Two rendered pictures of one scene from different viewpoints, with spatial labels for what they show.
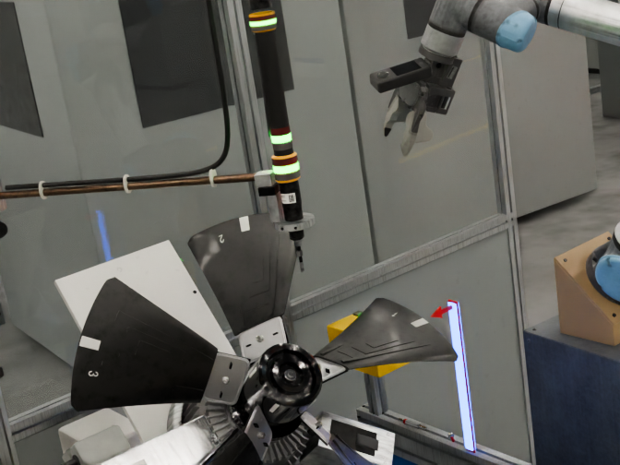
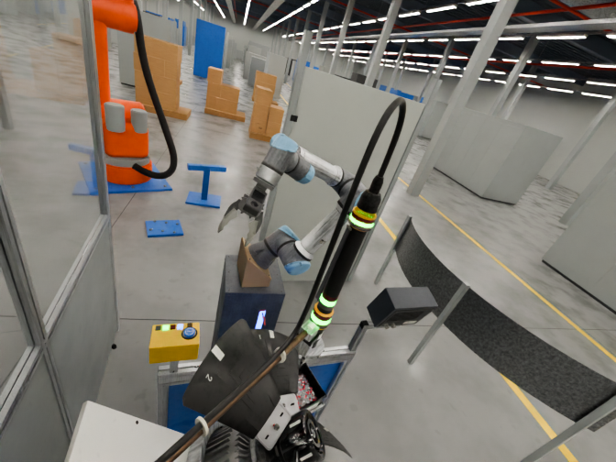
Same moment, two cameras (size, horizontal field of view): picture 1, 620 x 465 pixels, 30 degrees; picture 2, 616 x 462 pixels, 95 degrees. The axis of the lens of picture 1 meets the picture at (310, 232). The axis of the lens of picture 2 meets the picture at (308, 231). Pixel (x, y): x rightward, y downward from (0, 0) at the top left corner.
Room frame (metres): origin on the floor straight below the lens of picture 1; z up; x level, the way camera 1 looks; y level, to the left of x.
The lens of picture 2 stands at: (1.92, 0.49, 2.01)
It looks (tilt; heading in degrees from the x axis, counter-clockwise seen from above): 29 degrees down; 280
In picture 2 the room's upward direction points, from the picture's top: 18 degrees clockwise
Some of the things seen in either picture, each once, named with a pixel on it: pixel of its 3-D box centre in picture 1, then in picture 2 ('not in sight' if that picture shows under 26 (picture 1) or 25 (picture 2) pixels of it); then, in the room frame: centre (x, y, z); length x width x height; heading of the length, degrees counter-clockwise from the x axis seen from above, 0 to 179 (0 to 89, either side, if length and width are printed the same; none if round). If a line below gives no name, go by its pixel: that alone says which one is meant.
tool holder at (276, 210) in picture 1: (285, 198); (312, 335); (1.92, 0.03, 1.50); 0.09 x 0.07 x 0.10; 71
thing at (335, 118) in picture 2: not in sight; (334, 192); (2.22, -1.99, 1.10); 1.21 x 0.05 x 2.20; 36
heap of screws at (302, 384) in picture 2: not in sight; (293, 394); (1.89, -0.24, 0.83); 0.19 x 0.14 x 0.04; 52
